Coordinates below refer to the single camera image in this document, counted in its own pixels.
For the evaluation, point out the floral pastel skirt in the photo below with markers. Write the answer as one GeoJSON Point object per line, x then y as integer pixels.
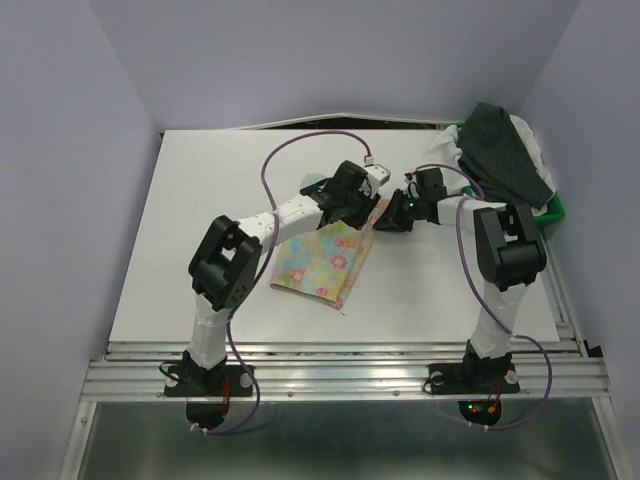
{"type": "Point", "coordinates": [323, 265]}

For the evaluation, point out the white skirt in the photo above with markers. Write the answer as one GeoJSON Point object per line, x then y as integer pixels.
{"type": "Point", "coordinates": [444, 150]}

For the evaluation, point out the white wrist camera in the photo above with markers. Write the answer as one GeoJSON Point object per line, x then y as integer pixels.
{"type": "Point", "coordinates": [377, 174]}
{"type": "Point", "coordinates": [412, 190]}

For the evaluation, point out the green plastic basket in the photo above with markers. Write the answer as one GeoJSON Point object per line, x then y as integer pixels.
{"type": "Point", "coordinates": [551, 213]}

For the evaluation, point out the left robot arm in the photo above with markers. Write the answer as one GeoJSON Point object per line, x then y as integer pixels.
{"type": "Point", "coordinates": [224, 268]}

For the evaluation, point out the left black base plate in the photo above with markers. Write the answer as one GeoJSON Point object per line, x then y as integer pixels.
{"type": "Point", "coordinates": [184, 381]}

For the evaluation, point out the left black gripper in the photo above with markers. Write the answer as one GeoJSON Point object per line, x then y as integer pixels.
{"type": "Point", "coordinates": [369, 202]}

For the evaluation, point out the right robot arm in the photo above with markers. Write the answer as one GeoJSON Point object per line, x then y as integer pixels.
{"type": "Point", "coordinates": [500, 250]}

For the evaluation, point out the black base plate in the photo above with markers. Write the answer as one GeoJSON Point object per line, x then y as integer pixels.
{"type": "Point", "coordinates": [184, 381]}
{"type": "Point", "coordinates": [455, 379]}

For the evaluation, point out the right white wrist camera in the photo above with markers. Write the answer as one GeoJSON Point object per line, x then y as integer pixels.
{"type": "Point", "coordinates": [412, 190]}

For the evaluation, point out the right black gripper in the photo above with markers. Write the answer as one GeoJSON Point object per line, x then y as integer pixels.
{"type": "Point", "coordinates": [390, 218]}

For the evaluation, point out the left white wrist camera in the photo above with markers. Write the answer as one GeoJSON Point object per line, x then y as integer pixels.
{"type": "Point", "coordinates": [377, 174]}

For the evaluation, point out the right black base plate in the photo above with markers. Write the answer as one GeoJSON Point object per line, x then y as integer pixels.
{"type": "Point", "coordinates": [455, 379]}

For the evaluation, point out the aluminium rail frame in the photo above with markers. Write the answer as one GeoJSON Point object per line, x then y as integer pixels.
{"type": "Point", "coordinates": [341, 392]}

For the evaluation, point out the dark grey dotted skirt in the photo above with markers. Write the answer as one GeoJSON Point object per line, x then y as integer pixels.
{"type": "Point", "coordinates": [495, 156]}

